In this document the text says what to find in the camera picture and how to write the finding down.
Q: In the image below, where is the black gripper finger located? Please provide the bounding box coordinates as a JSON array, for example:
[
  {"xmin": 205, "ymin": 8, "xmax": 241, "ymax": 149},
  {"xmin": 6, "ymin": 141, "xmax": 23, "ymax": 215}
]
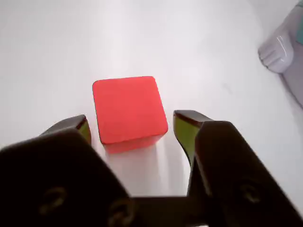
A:
[
  {"xmin": 172, "ymin": 110, "xmax": 303, "ymax": 227},
  {"xmin": 0, "ymin": 114, "xmax": 136, "ymax": 227}
]

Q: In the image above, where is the red cube block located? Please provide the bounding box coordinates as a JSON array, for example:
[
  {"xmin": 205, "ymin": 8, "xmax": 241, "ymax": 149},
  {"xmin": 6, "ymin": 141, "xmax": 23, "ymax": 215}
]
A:
[{"xmin": 92, "ymin": 76, "xmax": 169, "ymax": 154}]

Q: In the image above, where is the teal cartoon trash bin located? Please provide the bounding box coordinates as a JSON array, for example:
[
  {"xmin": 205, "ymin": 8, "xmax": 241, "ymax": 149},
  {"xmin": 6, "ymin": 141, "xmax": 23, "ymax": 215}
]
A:
[{"xmin": 257, "ymin": 0, "xmax": 303, "ymax": 109}]

